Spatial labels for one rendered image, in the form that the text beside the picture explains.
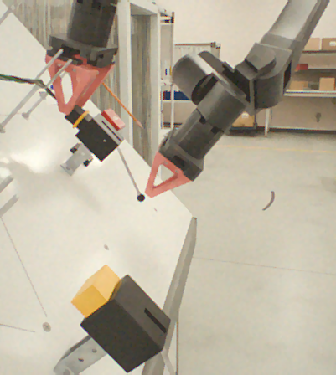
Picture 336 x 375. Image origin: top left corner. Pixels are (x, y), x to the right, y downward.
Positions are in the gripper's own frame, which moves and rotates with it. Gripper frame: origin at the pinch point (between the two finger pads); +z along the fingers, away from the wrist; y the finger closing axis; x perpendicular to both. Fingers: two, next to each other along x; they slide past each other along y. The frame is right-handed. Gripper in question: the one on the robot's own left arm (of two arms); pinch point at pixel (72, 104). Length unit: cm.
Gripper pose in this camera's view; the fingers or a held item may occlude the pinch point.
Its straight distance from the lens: 61.7
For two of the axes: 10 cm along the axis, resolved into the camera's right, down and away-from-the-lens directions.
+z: -3.0, 8.6, 4.2
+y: -1.7, 3.8, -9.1
